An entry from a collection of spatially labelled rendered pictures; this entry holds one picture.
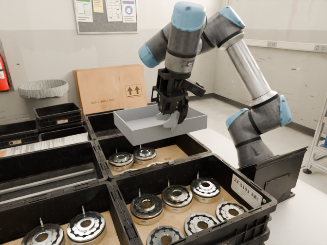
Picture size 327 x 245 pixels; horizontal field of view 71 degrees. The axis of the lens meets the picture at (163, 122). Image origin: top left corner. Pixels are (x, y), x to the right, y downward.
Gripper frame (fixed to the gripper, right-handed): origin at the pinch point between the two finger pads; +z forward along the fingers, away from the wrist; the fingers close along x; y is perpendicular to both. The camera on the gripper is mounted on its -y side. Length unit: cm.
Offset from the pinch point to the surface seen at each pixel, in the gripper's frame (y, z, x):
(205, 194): -5.9, 17.9, 16.5
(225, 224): 2.9, 6.7, 30.8
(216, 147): -53, 45, -19
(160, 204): 9.2, 18.8, 13.0
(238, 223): -1.0, 7.4, 31.8
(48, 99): 16, 116, -216
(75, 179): 28.4, 30.5, -16.6
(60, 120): 16, 99, -148
